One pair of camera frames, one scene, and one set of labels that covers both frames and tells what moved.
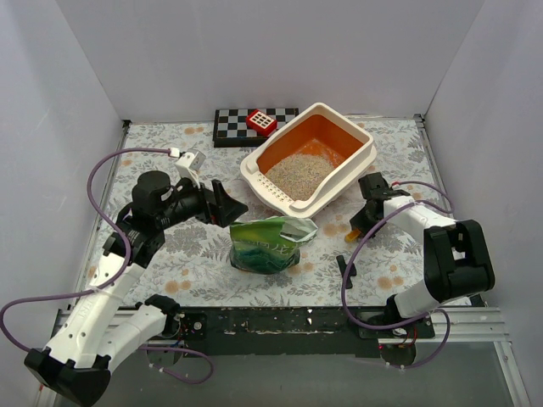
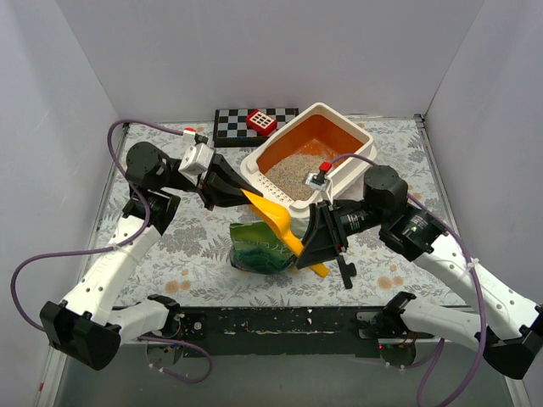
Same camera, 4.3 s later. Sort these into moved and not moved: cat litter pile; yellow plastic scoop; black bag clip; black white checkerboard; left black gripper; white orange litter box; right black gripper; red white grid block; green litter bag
Moved: left black gripper; right black gripper; yellow plastic scoop
Not moved: white orange litter box; red white grid block; black bag clip; cat litter pile; green litter bag; black white checkerboard
